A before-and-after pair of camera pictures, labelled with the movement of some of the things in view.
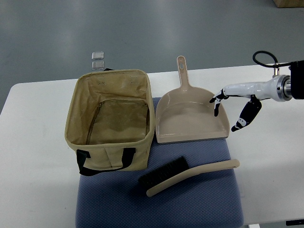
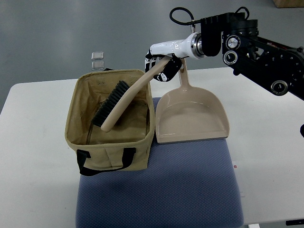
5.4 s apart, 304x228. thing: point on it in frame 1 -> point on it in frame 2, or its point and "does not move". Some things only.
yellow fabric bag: [109, 119] does not move
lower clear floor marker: [98, 65] does not move
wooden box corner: [283, 4] does not move
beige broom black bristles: [175, 170] -> [105, 114]
